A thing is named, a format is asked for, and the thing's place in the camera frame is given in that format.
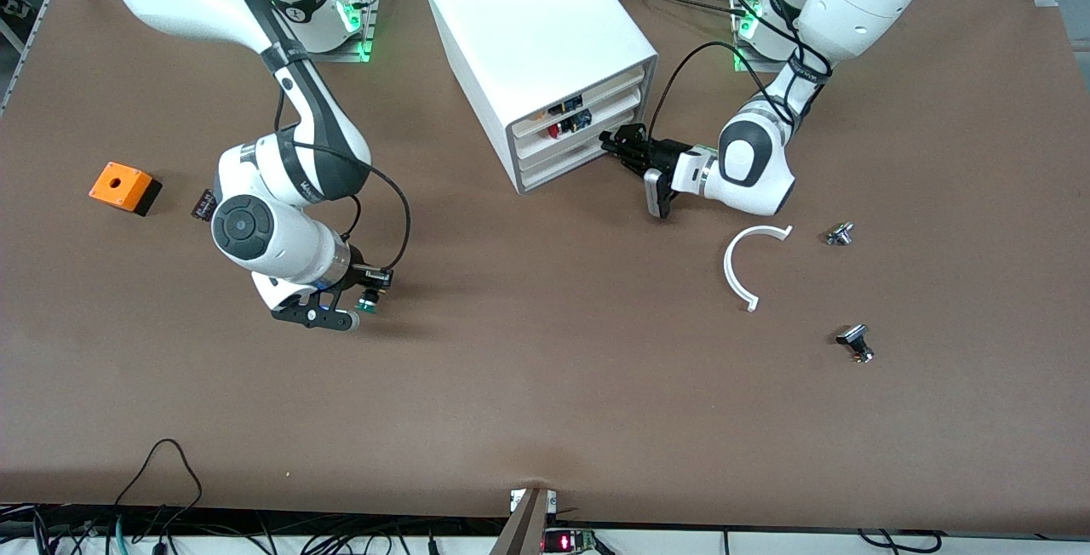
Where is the black device with red display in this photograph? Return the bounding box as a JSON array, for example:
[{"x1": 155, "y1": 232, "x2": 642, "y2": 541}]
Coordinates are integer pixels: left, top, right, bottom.
[{"x1": 543, "y1": 528, "x2": 599, "y2": 554}]

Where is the orange button box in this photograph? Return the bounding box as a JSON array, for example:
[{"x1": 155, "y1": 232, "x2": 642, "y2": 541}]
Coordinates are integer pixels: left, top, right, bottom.
[{"x1": 89, "y1": 162, "x2": 163, "y2": 217}]

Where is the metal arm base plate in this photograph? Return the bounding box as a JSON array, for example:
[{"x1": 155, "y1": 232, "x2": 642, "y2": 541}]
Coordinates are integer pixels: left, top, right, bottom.
[
  {"x1": 732, "y1": 0, "x2": 789, "y2": 71},
  {"x1": 317, "y1": 0, "x2": 377, "y2": 63}
]

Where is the black cable bundle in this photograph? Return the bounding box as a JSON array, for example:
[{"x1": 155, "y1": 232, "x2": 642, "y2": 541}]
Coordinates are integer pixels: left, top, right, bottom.
[{"x1": 0, "y1": 500, "x2": 512, "y2": 555}]

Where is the grey camera mount beam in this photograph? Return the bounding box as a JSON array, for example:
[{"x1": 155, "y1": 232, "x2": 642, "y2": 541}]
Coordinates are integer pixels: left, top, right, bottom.
[{"x1": 490, "y1": 487, "x2": 553, "y2": 555}]

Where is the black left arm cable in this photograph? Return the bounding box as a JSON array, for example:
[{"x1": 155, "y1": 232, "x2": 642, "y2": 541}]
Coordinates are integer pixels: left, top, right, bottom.
[{"x1": 643, "y1": 0, "x2": 831, "y2": 147}]

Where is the white curved plastic strip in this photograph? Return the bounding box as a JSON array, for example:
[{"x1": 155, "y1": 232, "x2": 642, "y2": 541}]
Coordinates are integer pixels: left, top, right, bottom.
[{"x1": 723, "y1": 224, "x2": 795, "y2": 313}]

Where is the black looped cable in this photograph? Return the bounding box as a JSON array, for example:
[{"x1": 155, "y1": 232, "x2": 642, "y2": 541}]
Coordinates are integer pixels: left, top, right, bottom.
[{"x1": 111, "y1": 438, "x2": 205, "y2": 532}]

